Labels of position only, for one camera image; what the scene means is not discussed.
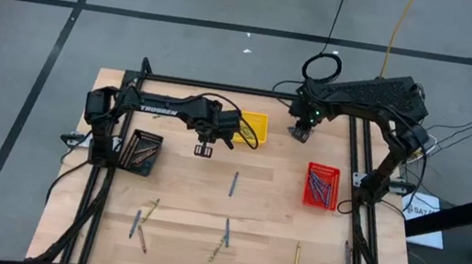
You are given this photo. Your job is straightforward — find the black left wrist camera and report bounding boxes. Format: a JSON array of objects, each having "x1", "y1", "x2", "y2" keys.
[{"x1": 218, "y1": 108, "x2": 245, "y2": 139}]

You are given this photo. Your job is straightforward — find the black computer tower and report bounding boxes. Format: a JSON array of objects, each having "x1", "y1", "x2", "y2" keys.
[{"x1": 312, "y1": 63, "x2": 434, "y2": 132}]

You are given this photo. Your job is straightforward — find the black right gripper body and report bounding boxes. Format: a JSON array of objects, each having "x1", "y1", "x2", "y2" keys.
[{"x1": 287, "y1": 98, "x2": 324, "y2": 134}]

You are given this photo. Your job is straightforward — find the black plastic basket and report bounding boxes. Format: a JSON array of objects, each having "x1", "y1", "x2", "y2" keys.
[{"x1": 116, "y1": 126, "x2": 167, "y2": 180}]

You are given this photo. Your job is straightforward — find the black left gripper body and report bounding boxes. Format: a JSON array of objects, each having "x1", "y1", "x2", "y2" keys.
[{"x1": 191, "y1": 114, "x2": 226, "y2": 149}]

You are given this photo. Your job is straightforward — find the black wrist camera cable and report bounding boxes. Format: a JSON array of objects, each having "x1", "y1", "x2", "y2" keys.
[
  {"x1": 269, "y1": 76, "x2": 307, "y2": 111},
  {"x1": 179, "y1": 89, "x2": 266, "y2": 151}
]

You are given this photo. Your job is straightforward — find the black left wrist camera cable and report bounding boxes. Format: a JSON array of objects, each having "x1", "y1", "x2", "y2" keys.
[{"x1": 179, "y1": 89, "x2": 266, "y2": 151}]

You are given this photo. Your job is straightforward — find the black metal table frame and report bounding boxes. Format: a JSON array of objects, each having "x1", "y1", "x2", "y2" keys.
[{"x1": 29, "y1": 44, "x2": 444, "y2": 264}]

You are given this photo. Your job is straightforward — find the white paper sign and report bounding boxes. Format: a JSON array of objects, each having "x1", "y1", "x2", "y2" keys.
[{"x1": 395, "y1": 190, "x2": 452, "y2": 251}]

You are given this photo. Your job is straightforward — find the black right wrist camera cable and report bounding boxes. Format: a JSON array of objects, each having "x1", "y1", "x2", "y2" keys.
[{"x1": 269, "y1": 76, "x2": 307, "y2": 111}]

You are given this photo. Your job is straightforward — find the red plastic basket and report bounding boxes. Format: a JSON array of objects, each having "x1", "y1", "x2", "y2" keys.
[{"x1": 302, "y1": 160, "x2": 344, "y2": 214}]

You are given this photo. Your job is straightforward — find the black coiled cable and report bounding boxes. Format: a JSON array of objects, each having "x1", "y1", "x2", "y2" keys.
[{"x1": 300, "y1": 0, "x2": 354, "y2": 89}]

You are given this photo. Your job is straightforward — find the yellow plastic basket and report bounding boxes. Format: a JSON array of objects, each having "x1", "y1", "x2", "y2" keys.
[{"x1": 232, "y1": 109, "x2": 271, "y2": 149}]

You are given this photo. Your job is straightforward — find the white cable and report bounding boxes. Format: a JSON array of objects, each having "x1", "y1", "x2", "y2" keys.
[{"x1": 417, "y1": 131, "x2": 441, "y2": 160}]

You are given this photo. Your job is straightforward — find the yellow power cable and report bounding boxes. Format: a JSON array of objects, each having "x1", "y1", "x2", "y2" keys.
[{"x1": 378, "y1": 0, "x2": 418, "y2": 83}]

